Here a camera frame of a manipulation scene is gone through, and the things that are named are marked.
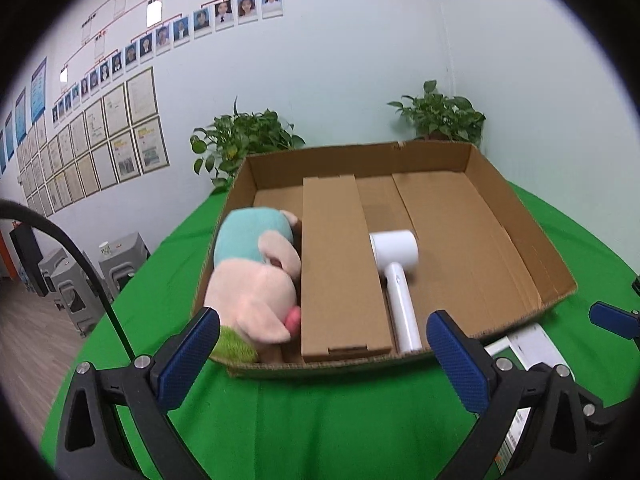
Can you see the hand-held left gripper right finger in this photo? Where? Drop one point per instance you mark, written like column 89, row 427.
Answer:
column 457, row 365

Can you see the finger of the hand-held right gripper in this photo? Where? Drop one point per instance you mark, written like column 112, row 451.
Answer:
column 612, row 317
column 592, row 412

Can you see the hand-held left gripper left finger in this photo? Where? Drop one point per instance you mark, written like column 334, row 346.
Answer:
column 187, row 355

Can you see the white paper booklet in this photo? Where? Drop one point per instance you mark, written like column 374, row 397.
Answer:
column 535, row 347

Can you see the pink pig plush toy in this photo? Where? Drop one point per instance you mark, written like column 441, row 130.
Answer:
column 250, row 290

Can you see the shallow cardboard box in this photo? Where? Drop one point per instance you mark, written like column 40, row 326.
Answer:
column 450, row 240

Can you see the white hair dryer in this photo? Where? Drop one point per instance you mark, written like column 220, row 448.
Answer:
column 395, row 250

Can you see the long brown cardboard box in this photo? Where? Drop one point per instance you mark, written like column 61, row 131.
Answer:
column 340, row 270

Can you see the black rectangular object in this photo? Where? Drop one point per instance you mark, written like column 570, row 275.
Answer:
column 636, row 286

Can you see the grey metal stool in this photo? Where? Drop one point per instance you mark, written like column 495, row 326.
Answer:
column 50, row 265
column 122, row 265

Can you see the grey plastic stools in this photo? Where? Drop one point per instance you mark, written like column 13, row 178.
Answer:
column 77, row 300

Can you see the white paper cup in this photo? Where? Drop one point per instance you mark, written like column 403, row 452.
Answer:
column 104, row 249

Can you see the black cabinet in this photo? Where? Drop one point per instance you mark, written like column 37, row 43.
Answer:
column 27, row 255

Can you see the bushy potted green plant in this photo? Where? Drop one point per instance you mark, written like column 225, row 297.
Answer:
column 240, row 140

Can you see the trailing potted green plant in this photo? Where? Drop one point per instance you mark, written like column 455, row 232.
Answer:
column 440, row 115

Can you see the row of staff portrait photos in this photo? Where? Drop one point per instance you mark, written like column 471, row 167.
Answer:
column 200, row 20

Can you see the wall of framed certificates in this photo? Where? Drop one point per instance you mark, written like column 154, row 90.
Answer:
column 100, row 160

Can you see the row of blue wall posters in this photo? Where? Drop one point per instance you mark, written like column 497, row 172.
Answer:
column 38, row 87

